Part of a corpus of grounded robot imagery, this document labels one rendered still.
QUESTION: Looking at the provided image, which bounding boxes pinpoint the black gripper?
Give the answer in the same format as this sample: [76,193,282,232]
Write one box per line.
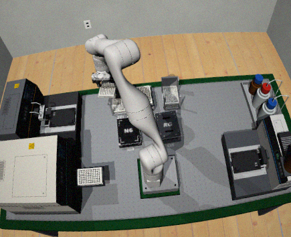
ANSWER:
[92,71,117,88]

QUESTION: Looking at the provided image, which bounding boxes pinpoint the blue bottle cap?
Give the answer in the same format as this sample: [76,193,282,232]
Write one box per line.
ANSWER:
[267,98,277,109]
[254,74,264,84]

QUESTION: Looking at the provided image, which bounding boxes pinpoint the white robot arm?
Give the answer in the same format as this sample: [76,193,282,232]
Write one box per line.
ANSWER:
[85,34,169,187]

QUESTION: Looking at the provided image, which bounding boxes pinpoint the black plate nest with label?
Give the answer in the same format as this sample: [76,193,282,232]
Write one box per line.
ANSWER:
[116,118,142,148]

